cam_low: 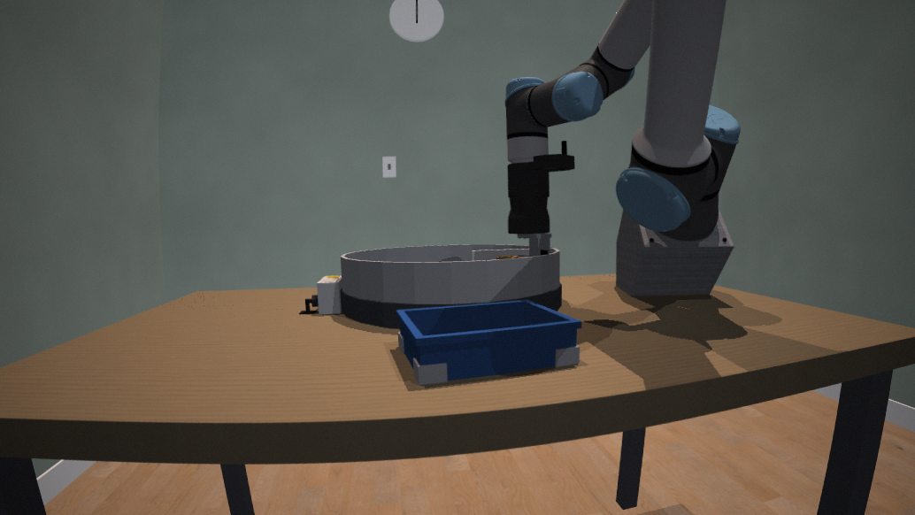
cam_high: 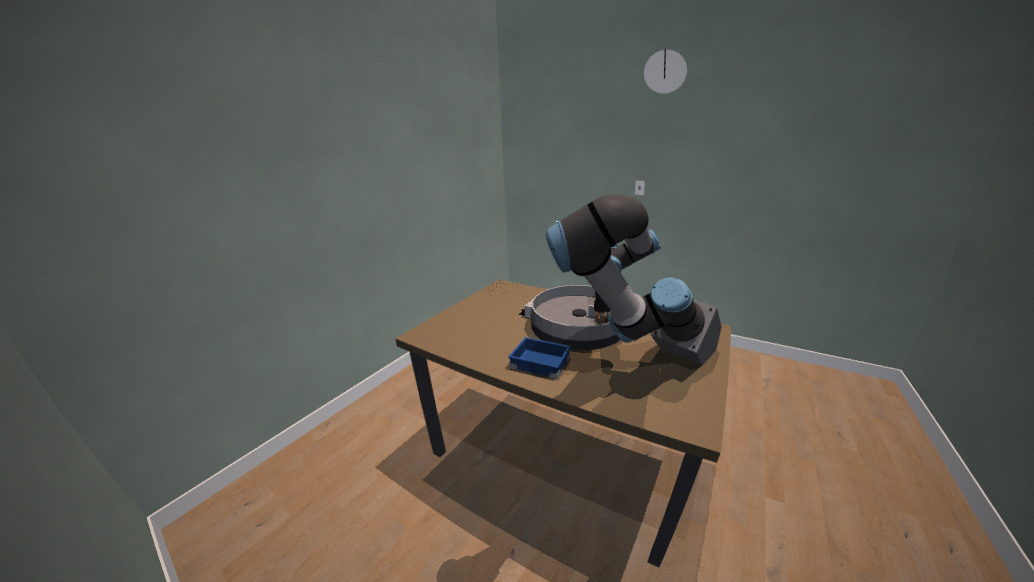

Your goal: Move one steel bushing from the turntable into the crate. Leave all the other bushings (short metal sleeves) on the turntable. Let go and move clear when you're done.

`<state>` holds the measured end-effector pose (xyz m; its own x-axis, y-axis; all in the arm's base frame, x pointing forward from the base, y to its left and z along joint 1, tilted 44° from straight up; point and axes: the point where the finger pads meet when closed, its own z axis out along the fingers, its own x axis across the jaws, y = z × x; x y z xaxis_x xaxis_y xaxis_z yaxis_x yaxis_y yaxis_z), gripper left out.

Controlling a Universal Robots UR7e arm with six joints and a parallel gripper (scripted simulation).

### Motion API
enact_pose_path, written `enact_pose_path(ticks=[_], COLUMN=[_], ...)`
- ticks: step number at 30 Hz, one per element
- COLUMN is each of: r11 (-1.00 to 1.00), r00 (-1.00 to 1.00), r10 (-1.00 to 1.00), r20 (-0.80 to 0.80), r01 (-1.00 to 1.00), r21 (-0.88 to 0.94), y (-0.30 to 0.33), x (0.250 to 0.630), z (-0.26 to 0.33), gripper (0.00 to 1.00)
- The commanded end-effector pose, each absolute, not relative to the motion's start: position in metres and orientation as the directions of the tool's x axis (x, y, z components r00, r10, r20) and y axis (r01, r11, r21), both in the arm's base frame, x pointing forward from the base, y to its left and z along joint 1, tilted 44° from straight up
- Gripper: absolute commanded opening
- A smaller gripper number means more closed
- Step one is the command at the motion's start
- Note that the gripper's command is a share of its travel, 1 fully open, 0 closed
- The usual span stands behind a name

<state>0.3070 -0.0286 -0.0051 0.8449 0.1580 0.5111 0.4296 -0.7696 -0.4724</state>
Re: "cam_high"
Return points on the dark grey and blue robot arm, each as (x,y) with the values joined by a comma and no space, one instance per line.
(584,242)

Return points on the blue open crate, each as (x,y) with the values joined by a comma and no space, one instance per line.
(541,351)

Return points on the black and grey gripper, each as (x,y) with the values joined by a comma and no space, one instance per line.
(600,306)

